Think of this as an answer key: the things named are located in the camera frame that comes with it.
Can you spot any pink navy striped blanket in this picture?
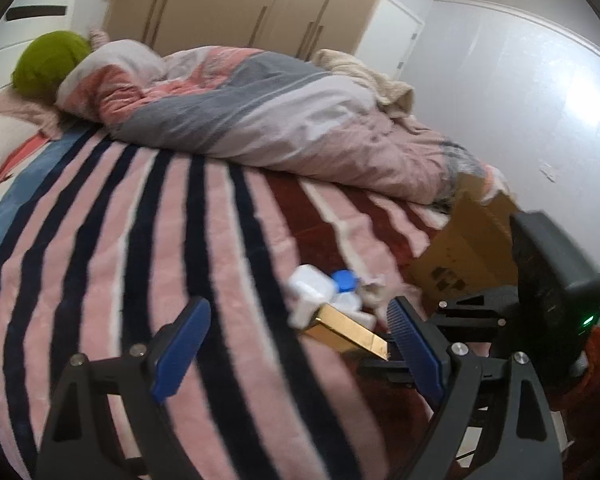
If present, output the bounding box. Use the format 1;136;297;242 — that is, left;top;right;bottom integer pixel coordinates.
0;122;461;480

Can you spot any pink grey patchwork quilt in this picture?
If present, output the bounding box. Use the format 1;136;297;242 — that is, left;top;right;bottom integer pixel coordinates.
55;39;512;207

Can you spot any white jar with blue lid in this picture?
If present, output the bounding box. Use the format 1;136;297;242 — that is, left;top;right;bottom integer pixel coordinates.
331;270;365;312

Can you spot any white plastic bottle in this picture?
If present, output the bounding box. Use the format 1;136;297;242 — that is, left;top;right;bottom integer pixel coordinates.
286;264;337;329

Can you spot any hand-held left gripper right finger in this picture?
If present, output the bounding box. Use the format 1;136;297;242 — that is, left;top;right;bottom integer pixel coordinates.
386;296;565;480

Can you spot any beige fluffy blanket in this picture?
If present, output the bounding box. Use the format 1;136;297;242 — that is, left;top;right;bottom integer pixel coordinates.
314;48;416;120

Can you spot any person's right forearm red sleeve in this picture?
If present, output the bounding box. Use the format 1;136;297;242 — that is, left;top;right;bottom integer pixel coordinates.
550;324;600;480

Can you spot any brown cardboard box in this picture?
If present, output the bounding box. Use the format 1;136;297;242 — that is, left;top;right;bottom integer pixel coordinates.
409;172;523;307

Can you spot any cream pillow with red print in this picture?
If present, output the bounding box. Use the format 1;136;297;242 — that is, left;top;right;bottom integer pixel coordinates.
0;94;63;206

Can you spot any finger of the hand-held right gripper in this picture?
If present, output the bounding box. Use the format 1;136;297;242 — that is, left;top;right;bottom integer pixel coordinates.
437;284;522;332
357;357;417;387

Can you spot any green plush pillow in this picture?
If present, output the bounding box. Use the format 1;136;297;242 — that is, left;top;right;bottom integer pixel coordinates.
10;30;92;101

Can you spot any gold rectangular box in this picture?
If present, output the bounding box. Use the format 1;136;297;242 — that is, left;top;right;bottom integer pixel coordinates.
304;304;390;362

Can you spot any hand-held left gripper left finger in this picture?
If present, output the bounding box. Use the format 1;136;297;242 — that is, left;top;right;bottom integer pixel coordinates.
35;296;213;480

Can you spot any white door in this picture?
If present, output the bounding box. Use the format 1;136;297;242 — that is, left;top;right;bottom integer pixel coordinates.
354;0;427;82

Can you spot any small white bottle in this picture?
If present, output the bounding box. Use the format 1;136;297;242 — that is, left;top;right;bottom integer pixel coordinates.
349;309;379;332

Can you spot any white air conditioner unit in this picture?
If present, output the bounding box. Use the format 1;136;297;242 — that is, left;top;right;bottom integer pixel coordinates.
0;0;108;98

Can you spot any beige wooden wardrobe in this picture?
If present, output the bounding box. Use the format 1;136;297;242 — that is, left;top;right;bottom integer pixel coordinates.
104;0;398;61

